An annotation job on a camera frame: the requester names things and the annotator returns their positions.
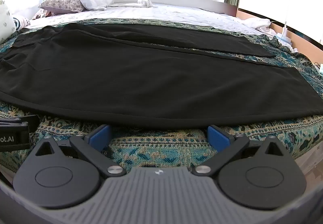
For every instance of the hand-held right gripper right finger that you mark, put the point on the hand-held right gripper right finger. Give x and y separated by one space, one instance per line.
219 138

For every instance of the pale green floral quilt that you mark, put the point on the pale green floral quilt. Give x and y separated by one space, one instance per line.
5 21

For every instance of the grey bed frame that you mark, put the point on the grey bed frame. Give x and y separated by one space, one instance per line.
214 5

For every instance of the teal patterned blanket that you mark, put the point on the teal patterned blanket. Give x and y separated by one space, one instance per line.
156 148

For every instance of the striped white cloth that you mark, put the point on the striped white cloth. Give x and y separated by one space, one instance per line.
21 22

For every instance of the brown wooden board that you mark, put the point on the brown wooden board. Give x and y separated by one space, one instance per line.
302 37

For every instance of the white bed sheet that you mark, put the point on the white bed sheet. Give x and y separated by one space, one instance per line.
189 14

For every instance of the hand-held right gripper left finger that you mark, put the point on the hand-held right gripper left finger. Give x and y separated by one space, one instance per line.
100 136

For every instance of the reddish floral pillow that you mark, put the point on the reddish floral pillow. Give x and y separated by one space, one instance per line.
41 14

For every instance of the small rolled white cloth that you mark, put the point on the small rolled white cloth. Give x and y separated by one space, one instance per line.
144 2

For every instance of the black pants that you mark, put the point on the black pants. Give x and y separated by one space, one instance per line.
151 82

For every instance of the grey floral pillow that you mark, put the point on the grey floral pillow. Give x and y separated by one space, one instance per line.
63 1

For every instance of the crumpled white cloth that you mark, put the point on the crumpled white cloth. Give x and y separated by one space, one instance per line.
261 24

